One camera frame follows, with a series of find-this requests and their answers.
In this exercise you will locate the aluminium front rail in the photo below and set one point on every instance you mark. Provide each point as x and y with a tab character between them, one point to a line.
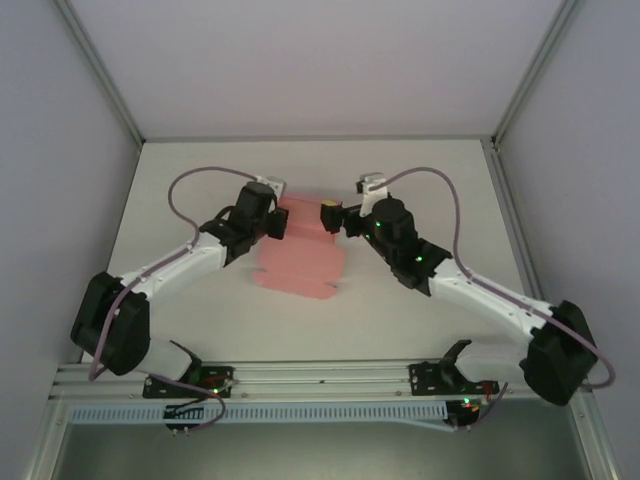
320	372

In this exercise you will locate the grey metal panel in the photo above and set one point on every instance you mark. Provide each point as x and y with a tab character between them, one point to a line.
320	455

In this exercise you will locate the aluminium frame post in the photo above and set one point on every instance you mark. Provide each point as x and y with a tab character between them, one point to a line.
100	70
537	70

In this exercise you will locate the small black circuit board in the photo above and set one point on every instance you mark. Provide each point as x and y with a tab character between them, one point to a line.
465	412
182	414

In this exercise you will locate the aluminium side rail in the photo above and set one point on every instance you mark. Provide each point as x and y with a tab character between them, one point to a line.
510	210

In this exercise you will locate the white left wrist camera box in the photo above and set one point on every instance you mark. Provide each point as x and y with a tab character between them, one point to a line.
272	181

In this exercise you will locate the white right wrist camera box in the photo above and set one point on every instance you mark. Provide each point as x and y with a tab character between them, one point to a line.
371	190

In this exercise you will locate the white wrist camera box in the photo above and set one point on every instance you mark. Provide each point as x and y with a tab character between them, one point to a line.
272	181
371	190

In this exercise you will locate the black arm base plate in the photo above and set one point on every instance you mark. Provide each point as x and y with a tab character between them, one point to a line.
425	377
220	374

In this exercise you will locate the aluminium back rail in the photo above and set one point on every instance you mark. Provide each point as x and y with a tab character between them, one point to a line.
320	138

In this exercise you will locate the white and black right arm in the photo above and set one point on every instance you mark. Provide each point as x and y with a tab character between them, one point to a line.
490	305

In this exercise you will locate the pink paper box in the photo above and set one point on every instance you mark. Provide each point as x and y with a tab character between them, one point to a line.
300	265

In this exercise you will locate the aluminium frame leg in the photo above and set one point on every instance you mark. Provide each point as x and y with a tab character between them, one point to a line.
45	440
595	440

